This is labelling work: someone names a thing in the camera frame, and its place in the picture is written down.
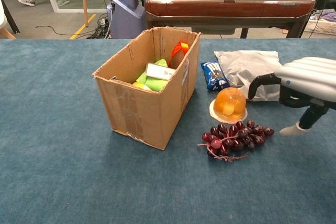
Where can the open brown cardboard box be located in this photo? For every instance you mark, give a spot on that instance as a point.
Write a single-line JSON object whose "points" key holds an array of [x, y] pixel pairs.
{"points": [[141, 113]]}

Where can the blue cookie snack pack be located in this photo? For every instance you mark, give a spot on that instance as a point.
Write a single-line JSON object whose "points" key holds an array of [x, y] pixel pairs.
{"points": [[214, 75]]}

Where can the blue felt table mat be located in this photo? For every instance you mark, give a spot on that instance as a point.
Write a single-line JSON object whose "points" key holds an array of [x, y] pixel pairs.
{"points": [[52, 155]]}

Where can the black slanted bar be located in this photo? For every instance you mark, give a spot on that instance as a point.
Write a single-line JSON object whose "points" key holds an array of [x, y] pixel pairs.
{"points": [[10, 16]]}

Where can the brown mahjong table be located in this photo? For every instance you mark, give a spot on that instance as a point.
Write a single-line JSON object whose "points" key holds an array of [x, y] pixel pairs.
{"points": [[223, 9]]}

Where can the purple cloth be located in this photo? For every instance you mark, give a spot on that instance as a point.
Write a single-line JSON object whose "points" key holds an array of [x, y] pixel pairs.
{"points": [[329, 16]]}

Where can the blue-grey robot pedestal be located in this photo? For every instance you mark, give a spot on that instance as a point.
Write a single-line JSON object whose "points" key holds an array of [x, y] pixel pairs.
{"points": [[126, 16]]}

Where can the bunch of dark red grapes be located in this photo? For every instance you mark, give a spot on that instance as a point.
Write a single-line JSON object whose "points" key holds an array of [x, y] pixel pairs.
{"points": [[236, 140]]}

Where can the grey translucent plastic bag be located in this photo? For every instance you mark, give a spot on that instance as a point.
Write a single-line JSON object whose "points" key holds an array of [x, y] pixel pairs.
{"points": [[244, 64]]}

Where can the white chair with wooden legs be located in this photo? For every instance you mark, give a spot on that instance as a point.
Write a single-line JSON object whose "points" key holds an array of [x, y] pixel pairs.
{"points": [[2, 22]]}

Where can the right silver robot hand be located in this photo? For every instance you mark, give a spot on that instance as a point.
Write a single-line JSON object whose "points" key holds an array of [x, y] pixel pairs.
{"points": [[304, 74]]}

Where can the orange fruit jelly cup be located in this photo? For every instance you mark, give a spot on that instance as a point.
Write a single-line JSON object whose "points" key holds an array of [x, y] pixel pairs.
{"points": [[229, 103]]}

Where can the white plastic basket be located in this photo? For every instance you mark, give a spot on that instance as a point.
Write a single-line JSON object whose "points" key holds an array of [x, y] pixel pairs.
{"points": [[320, 27]]}

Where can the orange ribbon packet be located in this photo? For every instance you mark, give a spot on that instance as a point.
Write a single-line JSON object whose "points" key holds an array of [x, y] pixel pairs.
{"points": [[179, 48]]}

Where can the white power strip with plugs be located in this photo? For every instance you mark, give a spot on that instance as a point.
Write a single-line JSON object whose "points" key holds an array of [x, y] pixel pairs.
{"points": [[102, 22]]}

